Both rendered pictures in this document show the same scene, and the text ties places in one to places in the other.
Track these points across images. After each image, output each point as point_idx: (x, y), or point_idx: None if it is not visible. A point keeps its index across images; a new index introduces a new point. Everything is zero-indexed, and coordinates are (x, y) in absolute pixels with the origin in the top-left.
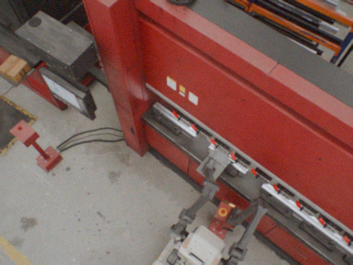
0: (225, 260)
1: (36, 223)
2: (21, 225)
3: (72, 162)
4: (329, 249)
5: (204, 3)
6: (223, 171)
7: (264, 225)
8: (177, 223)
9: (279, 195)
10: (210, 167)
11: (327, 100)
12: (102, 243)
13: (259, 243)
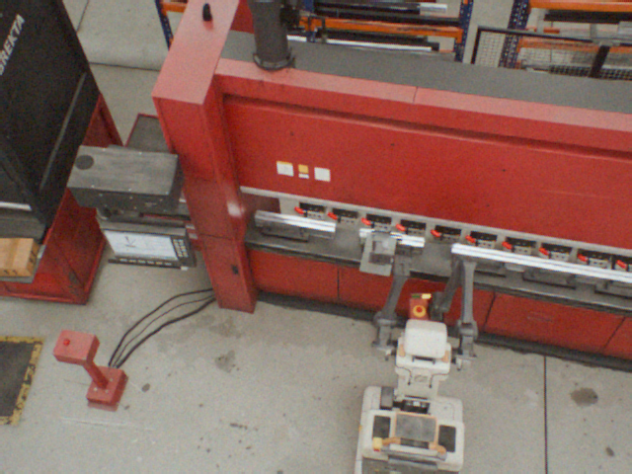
0: (456, 348)
1: None
2: None
3: (146, 373)
4: (572, 287)
5: (304, 55)
6: None
7: (479, 308)
8: (378, 335)
9: (479, 252)
10: (379, 252)
11: (483, 102)
12: (264, 463)
13: (484, 349)
